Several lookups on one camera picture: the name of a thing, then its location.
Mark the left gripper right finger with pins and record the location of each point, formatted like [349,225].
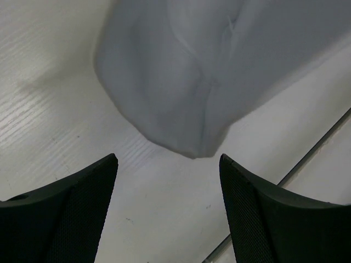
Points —
[271,224]

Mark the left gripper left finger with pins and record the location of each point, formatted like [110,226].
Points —
[62,221]

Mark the white skirt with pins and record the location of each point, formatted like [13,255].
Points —
[182,72]

